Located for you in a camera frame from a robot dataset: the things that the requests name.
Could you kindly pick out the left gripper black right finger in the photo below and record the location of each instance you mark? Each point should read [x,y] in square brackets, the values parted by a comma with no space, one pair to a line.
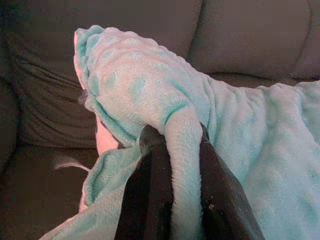
[222,205]

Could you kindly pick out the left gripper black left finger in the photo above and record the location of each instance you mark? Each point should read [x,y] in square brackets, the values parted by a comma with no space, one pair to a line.
[150,195]

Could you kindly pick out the teal fluffy dotted pillow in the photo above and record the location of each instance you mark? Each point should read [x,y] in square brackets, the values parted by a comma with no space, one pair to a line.
[155,82]

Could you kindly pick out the dark grey sofa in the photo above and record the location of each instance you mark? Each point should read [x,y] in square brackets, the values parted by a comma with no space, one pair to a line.
[37,112]

